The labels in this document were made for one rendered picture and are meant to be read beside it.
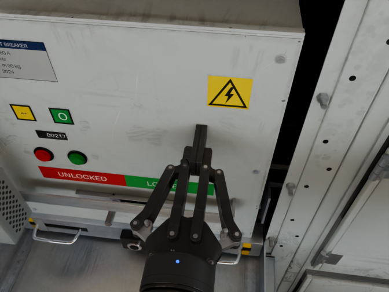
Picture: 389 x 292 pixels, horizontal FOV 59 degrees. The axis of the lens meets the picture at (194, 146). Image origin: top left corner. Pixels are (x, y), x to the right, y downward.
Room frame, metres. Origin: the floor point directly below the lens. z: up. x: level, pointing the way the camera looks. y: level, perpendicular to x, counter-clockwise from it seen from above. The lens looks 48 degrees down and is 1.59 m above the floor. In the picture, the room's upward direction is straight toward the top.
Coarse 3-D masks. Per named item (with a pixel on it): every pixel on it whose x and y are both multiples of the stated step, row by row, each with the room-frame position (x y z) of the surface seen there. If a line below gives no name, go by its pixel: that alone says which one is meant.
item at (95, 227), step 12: (36, 216) 0.38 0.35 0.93; (48, 216) 0.38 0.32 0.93; (60, 216) 0.38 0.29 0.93; (48, 228) 0.38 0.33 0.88; (60, 228) 0.37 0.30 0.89; (72, 228) 0.37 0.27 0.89; (84, 228) 0.37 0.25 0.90; (96, 228) 0.36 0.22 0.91; (108, 228) 0.36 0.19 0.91; (120, 228) 0.36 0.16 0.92; (252, 240) 0.33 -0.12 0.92; (228, 252) 0.33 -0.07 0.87; (252, 252) 0.32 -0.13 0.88
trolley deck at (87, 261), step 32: (32, 256) 0.33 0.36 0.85; (64, 256) 0.33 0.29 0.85; (96, 256) 0.33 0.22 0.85; (128, 256) 0.33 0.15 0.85; (224, 256) 0.33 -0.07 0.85; (32, 288) 0.26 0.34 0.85; (64, 288) 0.26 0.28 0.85; (96, 288) 0.26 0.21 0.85; (128, 288) 0.26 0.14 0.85; (224, 288) 0.26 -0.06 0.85
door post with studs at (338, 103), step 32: (352, 0) 0.33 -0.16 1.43; (384, 0) 0.33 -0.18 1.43; (352, 32) 0.33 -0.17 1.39; (384, 32) 0.32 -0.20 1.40; (352, 64) 0.33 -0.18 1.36; (384, 64) 0.32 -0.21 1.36; (320, 96) 0.33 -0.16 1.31; (352, 96) 0.32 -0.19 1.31; (320, 128) 0.33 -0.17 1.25; (352, 128) 0.32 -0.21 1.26; (320, 160) 0.33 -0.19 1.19; (288, 192) 0.32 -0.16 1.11; (320, 192) 0.32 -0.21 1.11; (288, 224) 0.33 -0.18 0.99; (288, 256) 0.32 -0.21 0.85
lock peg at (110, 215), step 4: (112, 200) 0.36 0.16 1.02; (116, 200) 0.36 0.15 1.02; (120, 200) 0.36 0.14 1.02; (108, 212) 0.34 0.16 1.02; (112, 212) 0.34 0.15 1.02; (108, 216) 0.33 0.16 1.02; (112, 216) 0.33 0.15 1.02; (108, 220) 0.32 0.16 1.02; (112, 220) 0.32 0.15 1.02; (108, 224) 0.31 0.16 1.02
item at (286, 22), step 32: (0, 0) 0.42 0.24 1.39; (32, 0) 0.42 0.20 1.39; (64, 0) 0.42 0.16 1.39; (96, 0) 0.42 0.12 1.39; (128, 0) 0.42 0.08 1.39; (160, 0) 0.42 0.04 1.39; (192, 0) 0.42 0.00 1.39; (224, 0) 0.42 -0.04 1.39; (256, 0) 0.42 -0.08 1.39; (288, 0) 0.42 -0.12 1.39; (224, 32) 0.34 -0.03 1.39; (256, 32) 0.34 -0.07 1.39; (288, 32) 0.33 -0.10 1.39; (288, 96) 0.33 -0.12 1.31
